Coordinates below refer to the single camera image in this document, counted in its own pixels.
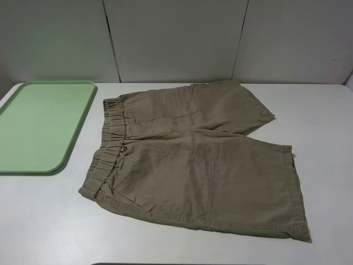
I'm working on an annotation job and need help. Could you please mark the khaki shorts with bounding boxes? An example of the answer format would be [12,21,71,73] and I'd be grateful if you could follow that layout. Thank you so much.
[79,80,311,242]

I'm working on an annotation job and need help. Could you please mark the green plastic tray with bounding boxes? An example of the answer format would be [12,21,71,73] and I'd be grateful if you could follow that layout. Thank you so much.
[1,81,97,174]

